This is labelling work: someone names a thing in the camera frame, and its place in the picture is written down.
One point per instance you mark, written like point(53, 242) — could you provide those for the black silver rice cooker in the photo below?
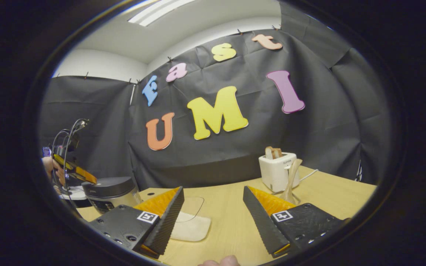
point(109, 188)

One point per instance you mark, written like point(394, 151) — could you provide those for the ceiling light panel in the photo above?
point(161, 11)

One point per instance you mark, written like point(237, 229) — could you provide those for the white toaster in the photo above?
point(274, 173)

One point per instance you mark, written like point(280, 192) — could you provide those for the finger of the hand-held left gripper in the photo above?
point(72, 169)

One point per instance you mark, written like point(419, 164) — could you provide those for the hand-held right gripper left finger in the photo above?
point(166, 225)

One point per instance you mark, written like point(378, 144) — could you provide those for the toasted bread slice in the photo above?
point(278, 153)
point(269, 153)

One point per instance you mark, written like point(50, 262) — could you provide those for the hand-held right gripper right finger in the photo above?
point(263, 225)

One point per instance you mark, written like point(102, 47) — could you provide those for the black backdrop cloth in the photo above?
point(327, 129)

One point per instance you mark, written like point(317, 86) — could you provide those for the wooden spoon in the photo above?
point(291, 177)

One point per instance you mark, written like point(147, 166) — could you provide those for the white side table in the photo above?
point(74, 194)

